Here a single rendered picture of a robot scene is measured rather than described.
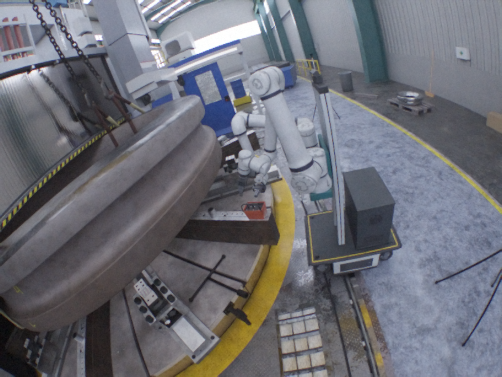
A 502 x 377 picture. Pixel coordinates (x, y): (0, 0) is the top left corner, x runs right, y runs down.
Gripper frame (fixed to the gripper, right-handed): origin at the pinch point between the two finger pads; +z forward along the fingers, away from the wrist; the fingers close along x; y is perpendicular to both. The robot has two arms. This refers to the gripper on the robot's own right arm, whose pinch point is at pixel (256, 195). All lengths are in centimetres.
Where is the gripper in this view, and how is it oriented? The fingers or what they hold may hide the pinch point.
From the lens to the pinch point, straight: 214.1
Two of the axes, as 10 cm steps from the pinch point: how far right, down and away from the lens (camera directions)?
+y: -3.0, -7.9, -5.4
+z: -3.1, 6.1, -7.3
